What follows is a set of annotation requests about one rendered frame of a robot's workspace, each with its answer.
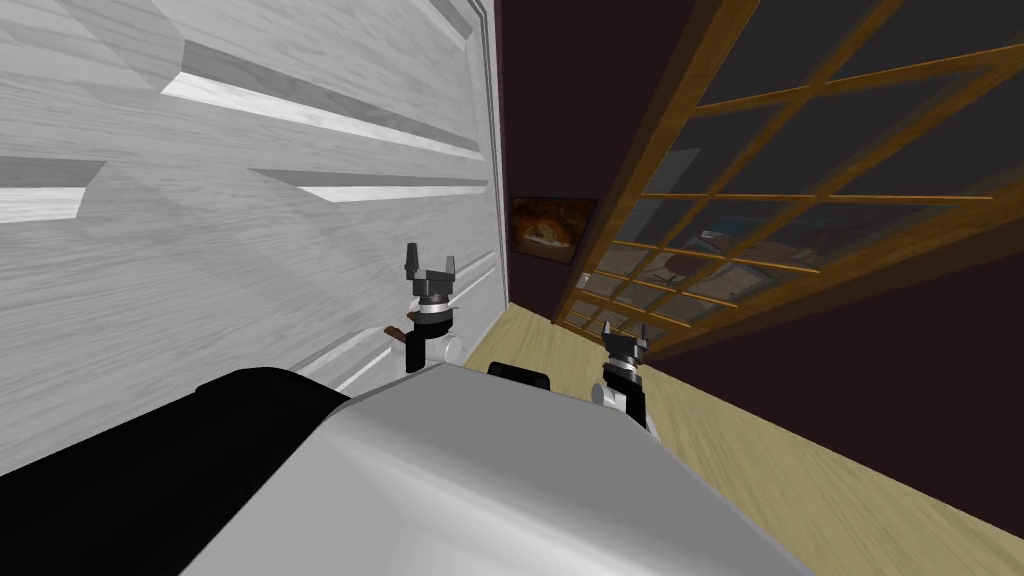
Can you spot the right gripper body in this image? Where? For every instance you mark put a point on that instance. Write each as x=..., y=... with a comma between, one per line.
x=624, y=350

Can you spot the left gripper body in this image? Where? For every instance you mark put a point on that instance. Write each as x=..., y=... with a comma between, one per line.
x=432, y=284

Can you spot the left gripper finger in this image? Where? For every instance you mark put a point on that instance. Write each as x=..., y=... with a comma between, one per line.
x=413, y=262
x=450, y=266

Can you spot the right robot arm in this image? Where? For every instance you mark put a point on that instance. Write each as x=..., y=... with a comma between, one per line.
x=628, y=392

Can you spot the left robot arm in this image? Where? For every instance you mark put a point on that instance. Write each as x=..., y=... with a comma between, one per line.
x=144, y=480

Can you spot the white panelled door leaf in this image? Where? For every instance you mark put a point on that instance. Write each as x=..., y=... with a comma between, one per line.
x=240, y=264

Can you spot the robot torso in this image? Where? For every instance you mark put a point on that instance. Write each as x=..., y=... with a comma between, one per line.
x=480, y=488

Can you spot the wooden framed grid window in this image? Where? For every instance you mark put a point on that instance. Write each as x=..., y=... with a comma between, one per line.
x=800, y=200

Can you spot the dark framed wall picture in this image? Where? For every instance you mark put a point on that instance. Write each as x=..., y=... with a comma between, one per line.
x=552, y=230

